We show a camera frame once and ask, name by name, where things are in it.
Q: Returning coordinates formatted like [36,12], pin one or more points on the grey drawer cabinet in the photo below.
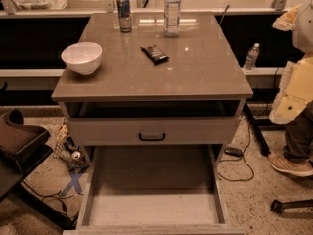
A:
[201,79]

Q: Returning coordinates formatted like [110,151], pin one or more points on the dark brown tray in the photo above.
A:
[17,140]

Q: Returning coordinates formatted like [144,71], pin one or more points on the open grey middle drawer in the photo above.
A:
[153,190]

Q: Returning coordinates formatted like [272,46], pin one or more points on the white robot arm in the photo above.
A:
[302,35]

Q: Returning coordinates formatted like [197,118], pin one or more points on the small water bottle on ledge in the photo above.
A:
[251,57]

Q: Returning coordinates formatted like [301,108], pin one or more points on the black table leg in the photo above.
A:
[265,150]

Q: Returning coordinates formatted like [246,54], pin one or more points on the black side table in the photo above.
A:
[12,176]

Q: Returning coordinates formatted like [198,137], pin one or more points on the blue tape cross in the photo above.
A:
[75,175]

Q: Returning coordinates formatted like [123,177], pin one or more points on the wire basket with cans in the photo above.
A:
[67,151]

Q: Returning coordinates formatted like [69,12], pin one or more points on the clear water bottle on cabinet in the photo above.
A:
[172,9]

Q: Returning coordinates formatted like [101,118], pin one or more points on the white ceramic bowl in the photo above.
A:
[83,57]

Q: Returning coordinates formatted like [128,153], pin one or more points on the red bull can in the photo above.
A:
[124,15]

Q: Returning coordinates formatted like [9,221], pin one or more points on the black rxbar chocolate packet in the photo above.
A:
[155,54]

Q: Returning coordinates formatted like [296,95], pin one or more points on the black chair caster leg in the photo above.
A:
[278,206]

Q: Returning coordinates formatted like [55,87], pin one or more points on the black power adapter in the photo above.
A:
[234,152]

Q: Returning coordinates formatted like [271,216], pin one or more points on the dark trouser leg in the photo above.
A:
[299,137]

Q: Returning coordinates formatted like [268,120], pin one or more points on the closed drawer with black handle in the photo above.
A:
[148,131]

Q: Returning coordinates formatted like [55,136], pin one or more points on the tan shoe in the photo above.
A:
[283,165]

